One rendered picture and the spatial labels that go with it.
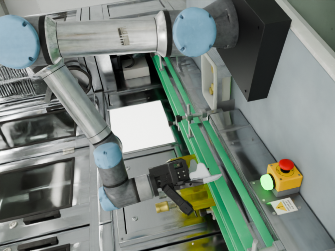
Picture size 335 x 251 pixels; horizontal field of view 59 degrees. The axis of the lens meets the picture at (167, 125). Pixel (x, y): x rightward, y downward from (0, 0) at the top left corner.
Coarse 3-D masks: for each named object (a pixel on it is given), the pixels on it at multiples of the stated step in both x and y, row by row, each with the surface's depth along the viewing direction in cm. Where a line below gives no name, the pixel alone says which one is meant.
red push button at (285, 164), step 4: (280, 160) 83; (284, 160) 83; (288, 160) 83; (280, 164) 82; (284, 164) 82; (288, 164) 82; (292, 164) 82; (284, 168) 81; (288, 168) 81; (292, 168) 81
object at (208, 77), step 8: (208, 56) 119; (208, 64) 130; (208, 72) 132; (216, 72) 115; (208, 80) 134; (216, 80) 117; (208, 88) 137; (216, 88) 120; (208, 96) 135; (216, 96) 122; (208, 104) 131
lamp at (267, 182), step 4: (264, 176) 85; (268, 176) 84; (272, 176) 84; (264, 180) 84; (268, 180) 84; (272, 180) 84; (264, 184) 84; (268, 184) 83; (272, 184) 84; (264, 188) 85; (268, 188) 84; (272, 188) 84
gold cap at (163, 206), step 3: (165, 201) 105; (156, 204) 104; (159, 204) 104; (162, 204) 104; (165, 204) 104; (156, 207) 103; (159, 207) 103; (162, 207) 103; (165, 207) 103; (168, 207) 103; (156, 210) 105; (159, 210) 103; (162, 210) 103; (165, 210) 103; (168, 210) 104
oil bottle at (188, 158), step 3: (183, 156) 120; (186, 156) 119; (189, 156) 119; (192, 156) 119; (195, 156) 119; (171, 159) 119; (174, 159) 119; (186, 159) 118; (189, 159) 118; (195, 159) 118; (186, 162) 117; (189, 162) 117; (189, 165) 116
